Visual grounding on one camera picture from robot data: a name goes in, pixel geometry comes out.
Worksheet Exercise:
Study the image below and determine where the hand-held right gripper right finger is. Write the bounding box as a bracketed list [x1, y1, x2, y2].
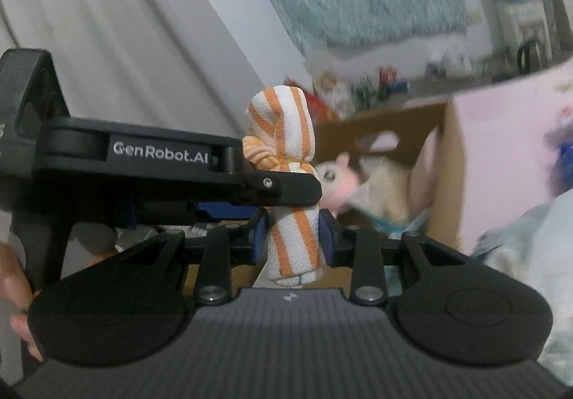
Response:
[319, 207, 475, 307]

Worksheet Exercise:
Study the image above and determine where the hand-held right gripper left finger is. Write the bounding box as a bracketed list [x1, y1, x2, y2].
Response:
[116, 207, 270, 307]

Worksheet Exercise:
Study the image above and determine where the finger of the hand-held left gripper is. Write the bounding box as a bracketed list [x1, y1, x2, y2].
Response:
[233, 159, 324, 208]

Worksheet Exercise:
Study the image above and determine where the pink round plush toy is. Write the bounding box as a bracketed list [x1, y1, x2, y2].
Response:
[313, 152, 365, 217]

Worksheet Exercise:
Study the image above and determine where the orange striped white towel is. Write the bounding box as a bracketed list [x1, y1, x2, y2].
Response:
[242, 86, 325, 288]

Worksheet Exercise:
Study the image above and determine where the white furry plush toy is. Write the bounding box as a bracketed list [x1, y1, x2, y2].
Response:
[353, 133, 437, 232]

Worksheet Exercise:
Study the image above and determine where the brown cardboard box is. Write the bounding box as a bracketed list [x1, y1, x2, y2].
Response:
[183, 99, 466, 290]

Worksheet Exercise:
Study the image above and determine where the person's left hand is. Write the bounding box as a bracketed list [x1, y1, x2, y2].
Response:
[0, 242, 44, 362]

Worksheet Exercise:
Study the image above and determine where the red printed bag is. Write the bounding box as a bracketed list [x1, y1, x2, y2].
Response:
[286, 77, 341, 122]

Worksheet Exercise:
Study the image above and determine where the grey curtain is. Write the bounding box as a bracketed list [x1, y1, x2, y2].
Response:
[0, 0, 309, 158]

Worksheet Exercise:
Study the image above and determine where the small crumpled white bag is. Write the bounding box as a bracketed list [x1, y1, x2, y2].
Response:
[425, 34, 475, 73]

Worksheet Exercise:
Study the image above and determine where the large white plastic bag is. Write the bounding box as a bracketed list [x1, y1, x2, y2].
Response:
[470, 188, 573, 382]

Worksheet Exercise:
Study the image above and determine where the blue tissue packet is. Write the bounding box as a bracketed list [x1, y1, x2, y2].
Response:
[544, 112, 573, 194]

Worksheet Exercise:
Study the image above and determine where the white water dispenser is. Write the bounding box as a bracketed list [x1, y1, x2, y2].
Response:
[488, 0, 556, 77]

